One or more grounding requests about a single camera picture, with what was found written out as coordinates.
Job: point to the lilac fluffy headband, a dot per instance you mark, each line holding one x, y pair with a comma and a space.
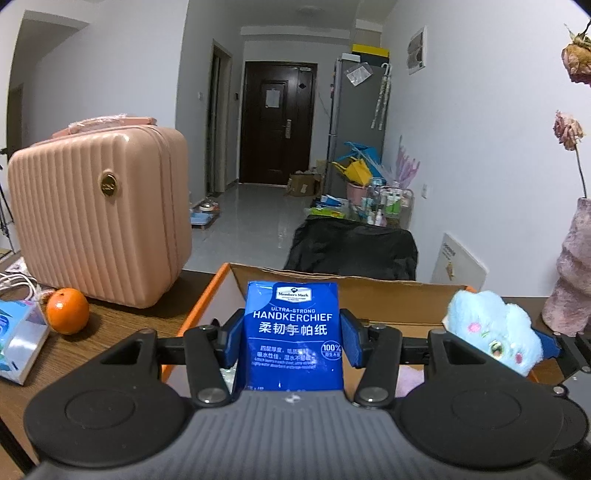
410, 382

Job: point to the orange-rimmed cardboard box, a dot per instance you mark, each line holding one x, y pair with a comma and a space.
392, 295

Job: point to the plastic-wrapped white bundle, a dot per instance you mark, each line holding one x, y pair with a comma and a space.
228, 381

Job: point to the dark wooden door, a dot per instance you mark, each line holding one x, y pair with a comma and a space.
277, 138

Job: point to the orange fruit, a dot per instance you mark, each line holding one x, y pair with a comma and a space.
68, 310

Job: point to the small cardboard floor box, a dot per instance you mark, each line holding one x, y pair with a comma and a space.
302, 184

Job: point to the trolley with bottles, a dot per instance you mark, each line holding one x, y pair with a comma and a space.
390, 205

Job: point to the blue pet feeder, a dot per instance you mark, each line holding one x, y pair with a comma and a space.
205, 214

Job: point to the white wall panel box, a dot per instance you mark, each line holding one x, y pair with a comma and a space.
417, 50

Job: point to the dried pink rose bouquet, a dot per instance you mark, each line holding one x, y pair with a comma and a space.
577, 55

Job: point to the white leaning board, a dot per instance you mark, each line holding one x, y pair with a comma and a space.
459, 263

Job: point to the grey refrigerator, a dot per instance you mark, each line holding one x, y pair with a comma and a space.
353, 115

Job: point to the hanging folded umbrella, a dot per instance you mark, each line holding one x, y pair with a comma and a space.
382, 97

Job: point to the yellow box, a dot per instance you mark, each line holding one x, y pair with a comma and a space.
371, 50

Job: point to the pink bucket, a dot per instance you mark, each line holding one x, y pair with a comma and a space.
356, 194

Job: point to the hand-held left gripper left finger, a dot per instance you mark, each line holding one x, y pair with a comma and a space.
234, 337

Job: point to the light blue plush toy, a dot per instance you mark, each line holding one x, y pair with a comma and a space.
491, 327

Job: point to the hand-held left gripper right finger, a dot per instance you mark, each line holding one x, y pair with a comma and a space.
351, 339

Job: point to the purple coral decoration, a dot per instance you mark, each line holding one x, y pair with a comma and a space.
408, 161

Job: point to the blue handkerchief tissue pack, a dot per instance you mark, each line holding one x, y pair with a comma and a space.
293, 332

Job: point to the pink textured vase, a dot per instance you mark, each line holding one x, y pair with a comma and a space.
572, 277

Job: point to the clear plastic bag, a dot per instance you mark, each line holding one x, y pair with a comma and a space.
359, 74

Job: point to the paper notice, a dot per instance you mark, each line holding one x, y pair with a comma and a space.
272, 98

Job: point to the blue floral tissue pack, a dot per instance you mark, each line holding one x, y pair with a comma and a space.
21, 341

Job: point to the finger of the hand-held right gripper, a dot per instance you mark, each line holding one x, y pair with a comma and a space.
545, 342

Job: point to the blue plastic stool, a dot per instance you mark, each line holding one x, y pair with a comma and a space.
362, 150

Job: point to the pink ribbed suitcase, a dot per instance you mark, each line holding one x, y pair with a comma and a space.
92, 212

